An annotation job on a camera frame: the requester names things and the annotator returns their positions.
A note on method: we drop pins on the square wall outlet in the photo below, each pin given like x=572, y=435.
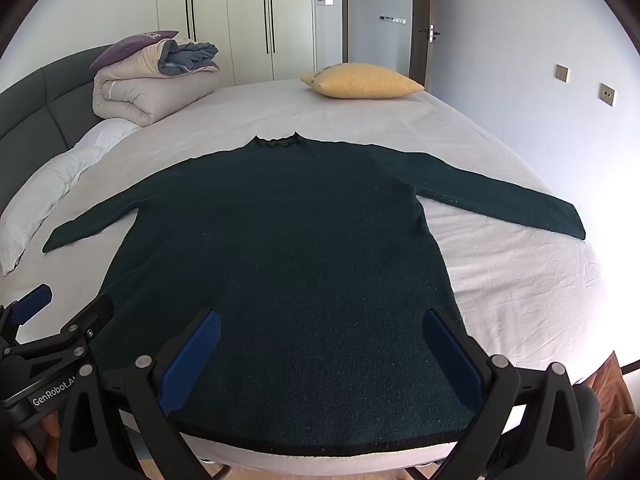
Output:
x=562, y=73
x=607, y=95

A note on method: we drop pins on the dark green sweater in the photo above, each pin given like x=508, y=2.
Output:
x=300, y=260

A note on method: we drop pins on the purple pillow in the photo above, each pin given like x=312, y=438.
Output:
x=130, y=49

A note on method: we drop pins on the white wardrobe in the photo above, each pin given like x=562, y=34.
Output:
x=235, y=15

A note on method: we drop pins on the orange bag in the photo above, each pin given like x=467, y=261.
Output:
x=617, y=410

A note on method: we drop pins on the white pillow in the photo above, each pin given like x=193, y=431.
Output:
x=130, y=92

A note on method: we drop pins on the hallway switch panel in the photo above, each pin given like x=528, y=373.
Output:
x=392, y=19

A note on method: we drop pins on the yellow pillow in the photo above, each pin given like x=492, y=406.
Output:
x=362, y=80

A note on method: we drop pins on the person's left hand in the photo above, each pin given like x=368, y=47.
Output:
x=27, y=455

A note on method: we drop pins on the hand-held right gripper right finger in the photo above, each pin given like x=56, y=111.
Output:
x=452, y=360

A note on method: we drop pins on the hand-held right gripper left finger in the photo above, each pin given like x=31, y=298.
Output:
x=192, y=360

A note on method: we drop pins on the white duvet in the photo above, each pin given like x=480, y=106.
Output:
x=50, y=185

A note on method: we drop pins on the dark grey padded headboard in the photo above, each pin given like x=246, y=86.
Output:
x=40, y=105

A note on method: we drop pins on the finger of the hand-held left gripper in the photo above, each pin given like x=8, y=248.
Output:
x=92, y=317
x=31, y=305

